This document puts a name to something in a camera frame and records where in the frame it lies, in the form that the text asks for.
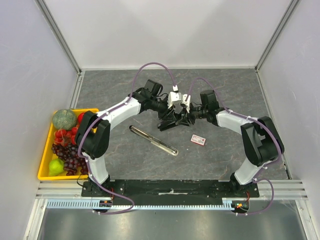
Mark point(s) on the grey cable duct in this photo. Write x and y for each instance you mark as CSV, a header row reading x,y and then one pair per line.
x,y
108,204

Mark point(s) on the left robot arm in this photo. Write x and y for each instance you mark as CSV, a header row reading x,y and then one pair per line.
x,y
93,135

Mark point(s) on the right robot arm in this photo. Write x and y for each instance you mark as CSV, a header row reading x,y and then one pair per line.
x,y
262,143

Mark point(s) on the purple grape bunch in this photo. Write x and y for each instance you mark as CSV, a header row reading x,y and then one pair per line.
x,y
73,164

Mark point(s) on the silver and black stapler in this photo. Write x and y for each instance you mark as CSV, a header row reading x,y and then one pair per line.
x,y
155,141

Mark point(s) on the red apple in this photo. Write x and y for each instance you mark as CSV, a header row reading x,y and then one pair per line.
x,y
80,117

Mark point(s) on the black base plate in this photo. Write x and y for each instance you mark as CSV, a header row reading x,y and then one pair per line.
x,y
153,188

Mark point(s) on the green pear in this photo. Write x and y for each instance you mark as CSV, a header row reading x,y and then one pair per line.
x,y
55,167

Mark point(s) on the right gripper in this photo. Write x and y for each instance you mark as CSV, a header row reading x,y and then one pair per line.
x,y
188,115

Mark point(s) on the red cherry tomato cluster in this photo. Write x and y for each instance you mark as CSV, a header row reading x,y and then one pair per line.
x,y
64,137

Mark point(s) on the red white staple box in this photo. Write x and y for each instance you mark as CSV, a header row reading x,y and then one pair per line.
x,y
198,140

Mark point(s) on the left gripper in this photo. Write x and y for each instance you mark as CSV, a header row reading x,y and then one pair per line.
x,y
169,115

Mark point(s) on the green striped melon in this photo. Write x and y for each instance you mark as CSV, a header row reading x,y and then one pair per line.
x,y
64,119

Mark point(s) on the yellow plastic bin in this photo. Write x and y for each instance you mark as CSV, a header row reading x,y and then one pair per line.
x,y
48,155

